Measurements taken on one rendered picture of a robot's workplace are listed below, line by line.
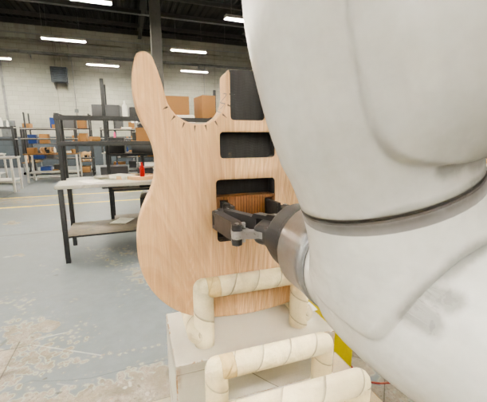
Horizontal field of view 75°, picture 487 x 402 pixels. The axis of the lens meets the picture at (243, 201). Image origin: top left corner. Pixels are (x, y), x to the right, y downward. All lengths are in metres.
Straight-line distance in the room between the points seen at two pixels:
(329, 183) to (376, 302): 0.06
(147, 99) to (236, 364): 0.38
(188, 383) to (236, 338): 0.10
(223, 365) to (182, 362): 0.08
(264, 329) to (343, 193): 0.45
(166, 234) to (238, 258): 0.12
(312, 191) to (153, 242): 0.36
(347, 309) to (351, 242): 0.04
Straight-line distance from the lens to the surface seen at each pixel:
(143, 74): 0.49
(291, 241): 0.28
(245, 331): 0.58
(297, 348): 0.51
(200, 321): 0.52
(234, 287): 0.51
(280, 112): 0.16
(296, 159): 0.16
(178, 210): 0.49
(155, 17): 9.73
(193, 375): 0.54
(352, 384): 0.47
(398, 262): 0.17
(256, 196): 0.52
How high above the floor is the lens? 1.43
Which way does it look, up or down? 12 degrees down
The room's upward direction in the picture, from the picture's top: straight up
